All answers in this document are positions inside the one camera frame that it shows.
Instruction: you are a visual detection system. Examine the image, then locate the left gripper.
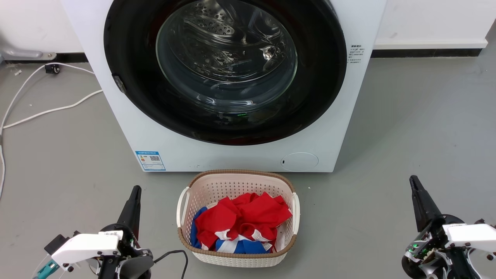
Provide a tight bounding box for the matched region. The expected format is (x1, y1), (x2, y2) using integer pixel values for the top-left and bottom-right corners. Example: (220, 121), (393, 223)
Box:
(88, 185), (142, 279)

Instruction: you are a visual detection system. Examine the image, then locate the red garment with white trim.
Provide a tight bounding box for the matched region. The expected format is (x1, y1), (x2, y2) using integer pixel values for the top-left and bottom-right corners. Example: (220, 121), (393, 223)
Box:
(195, 192), (293, 250)

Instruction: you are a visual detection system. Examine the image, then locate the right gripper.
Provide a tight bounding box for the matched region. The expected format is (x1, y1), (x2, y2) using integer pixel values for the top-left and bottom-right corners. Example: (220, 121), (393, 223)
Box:
(401, 175), (474, 279)

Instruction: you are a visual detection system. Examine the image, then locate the white text sticker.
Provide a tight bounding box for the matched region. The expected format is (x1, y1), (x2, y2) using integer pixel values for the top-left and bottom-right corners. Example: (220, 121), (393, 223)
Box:
(348, 44), (365, 65)

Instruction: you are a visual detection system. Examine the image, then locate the round white filter cover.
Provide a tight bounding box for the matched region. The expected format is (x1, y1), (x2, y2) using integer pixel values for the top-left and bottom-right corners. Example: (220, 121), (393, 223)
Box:
(281, 152), (319, 172)

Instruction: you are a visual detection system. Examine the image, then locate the round black glass washer door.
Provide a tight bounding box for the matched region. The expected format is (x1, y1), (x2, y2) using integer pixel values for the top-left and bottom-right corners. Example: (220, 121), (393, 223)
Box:
(103, 0), (348, 146)

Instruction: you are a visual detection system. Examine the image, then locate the beige plastic laundry basket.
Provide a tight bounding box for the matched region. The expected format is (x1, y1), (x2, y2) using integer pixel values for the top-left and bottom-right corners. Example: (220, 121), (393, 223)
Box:
(176, 169), (301, 268)

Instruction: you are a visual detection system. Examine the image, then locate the white power cable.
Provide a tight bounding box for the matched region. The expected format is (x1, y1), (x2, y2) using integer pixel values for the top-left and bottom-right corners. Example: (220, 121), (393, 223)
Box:
(2, 89), (103, 129)
(0, 62), (96, 199)

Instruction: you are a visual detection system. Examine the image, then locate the blue energy label sticker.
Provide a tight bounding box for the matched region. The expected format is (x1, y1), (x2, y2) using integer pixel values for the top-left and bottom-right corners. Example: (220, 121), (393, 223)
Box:
(135, 150), (166, 172)

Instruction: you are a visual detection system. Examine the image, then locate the white front-load washing machine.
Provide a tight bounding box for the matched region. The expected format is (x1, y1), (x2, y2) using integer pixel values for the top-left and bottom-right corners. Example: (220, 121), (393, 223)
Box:
(62, 0), (387, 173)

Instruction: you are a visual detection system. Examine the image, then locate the blue garment with white trim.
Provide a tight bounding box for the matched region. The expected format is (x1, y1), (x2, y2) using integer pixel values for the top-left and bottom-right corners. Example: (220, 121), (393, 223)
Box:
(190, 207), (272, 255)

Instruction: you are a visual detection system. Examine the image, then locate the thin black cable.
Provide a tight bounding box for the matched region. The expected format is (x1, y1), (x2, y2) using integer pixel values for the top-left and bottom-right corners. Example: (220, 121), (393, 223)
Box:
(152, 250), (189, 279)

